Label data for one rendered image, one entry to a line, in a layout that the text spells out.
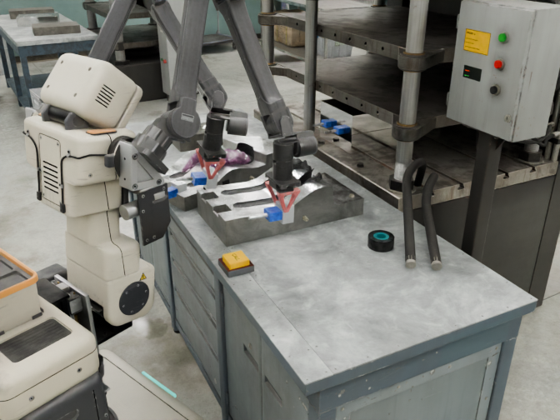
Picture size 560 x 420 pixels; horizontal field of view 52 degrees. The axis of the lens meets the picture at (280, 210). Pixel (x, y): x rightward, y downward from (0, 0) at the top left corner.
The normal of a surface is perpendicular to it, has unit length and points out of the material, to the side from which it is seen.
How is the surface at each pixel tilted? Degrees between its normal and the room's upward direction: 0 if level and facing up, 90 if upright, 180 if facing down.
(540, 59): 90
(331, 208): 90
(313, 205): 90
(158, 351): 0
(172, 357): 0
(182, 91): 56
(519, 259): 90
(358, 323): 0
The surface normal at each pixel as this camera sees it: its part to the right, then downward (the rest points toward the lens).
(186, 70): 0.46, 0.02
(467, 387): 0.45, 0.39
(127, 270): 0.76, 0.29
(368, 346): 0.00, -0.90
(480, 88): -0.89, 0.20
